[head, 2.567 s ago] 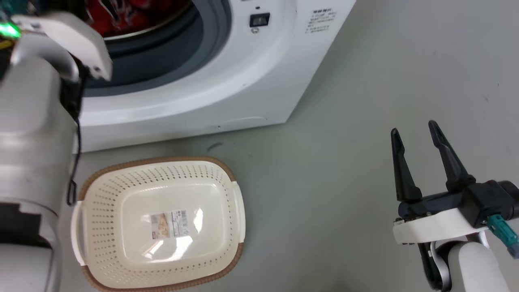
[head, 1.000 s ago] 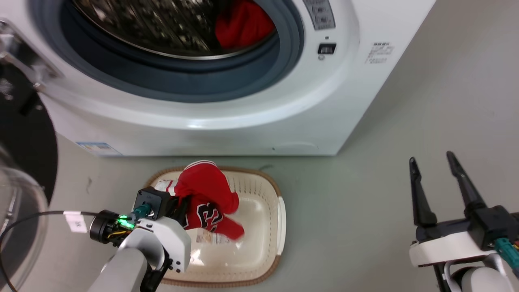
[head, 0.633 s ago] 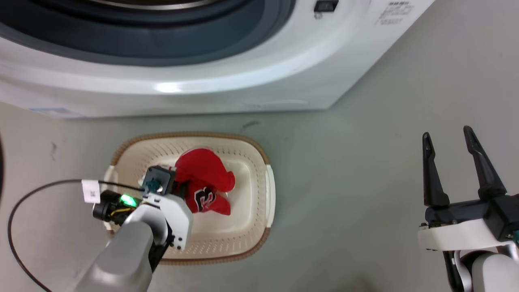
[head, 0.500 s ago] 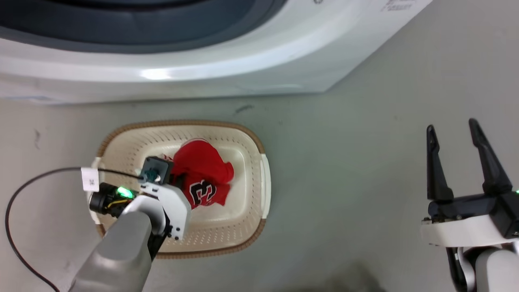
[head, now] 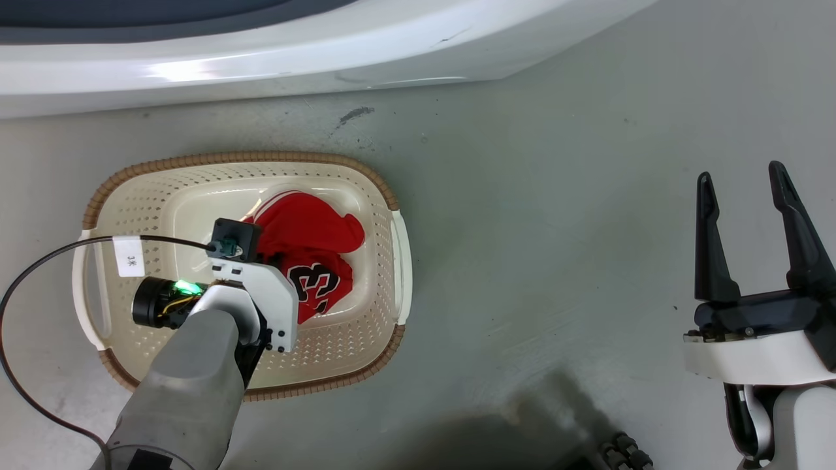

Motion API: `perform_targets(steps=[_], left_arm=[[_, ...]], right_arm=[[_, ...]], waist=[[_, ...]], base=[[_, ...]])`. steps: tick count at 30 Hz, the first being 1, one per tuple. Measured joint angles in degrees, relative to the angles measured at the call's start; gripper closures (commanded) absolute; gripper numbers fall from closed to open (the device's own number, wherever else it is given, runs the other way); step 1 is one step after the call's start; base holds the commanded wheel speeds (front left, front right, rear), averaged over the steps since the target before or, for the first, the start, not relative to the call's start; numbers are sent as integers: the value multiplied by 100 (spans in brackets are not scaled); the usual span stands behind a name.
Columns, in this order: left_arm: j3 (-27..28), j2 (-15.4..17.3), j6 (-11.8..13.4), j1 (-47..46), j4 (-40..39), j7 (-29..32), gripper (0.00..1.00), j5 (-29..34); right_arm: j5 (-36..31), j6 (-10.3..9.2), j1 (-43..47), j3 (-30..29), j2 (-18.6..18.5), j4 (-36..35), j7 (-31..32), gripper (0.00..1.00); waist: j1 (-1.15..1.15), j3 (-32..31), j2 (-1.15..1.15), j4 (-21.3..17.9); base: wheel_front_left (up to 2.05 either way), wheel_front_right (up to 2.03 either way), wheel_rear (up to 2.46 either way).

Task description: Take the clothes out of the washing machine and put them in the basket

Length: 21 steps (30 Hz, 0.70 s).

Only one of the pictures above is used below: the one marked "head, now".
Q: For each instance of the red basketball jersey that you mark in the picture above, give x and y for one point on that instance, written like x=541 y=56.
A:
x=307 y=225

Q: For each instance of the white washing machine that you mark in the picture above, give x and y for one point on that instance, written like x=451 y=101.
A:
x=274 y=62

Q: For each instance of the black ribbed conduit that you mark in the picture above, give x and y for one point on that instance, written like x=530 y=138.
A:
x=627 y=452

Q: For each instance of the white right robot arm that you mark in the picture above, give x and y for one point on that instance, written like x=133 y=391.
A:
x=806 y=431

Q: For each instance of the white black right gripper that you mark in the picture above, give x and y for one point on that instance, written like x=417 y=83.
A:
x=764 y=356

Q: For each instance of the dark washing machine door window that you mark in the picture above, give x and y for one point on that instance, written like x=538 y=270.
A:
x=98 y=16

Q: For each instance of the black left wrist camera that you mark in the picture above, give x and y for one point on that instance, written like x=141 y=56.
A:
x=234 y=235

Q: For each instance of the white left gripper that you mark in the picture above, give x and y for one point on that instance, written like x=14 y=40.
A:
x=277 y=303

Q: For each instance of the beige perforated laundry basket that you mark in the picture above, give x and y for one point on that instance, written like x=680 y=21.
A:
x=343 y=352

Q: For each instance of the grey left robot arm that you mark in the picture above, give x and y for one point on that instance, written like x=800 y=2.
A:
x=189 y=385

